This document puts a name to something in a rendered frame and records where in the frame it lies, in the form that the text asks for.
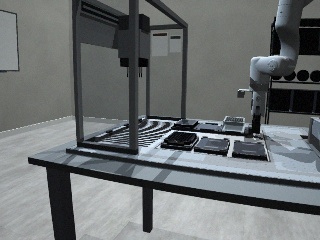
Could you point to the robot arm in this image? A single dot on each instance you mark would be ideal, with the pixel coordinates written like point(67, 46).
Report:
point(288, 29)

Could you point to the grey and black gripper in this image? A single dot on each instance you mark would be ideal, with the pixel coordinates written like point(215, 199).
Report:
point(258, 104)

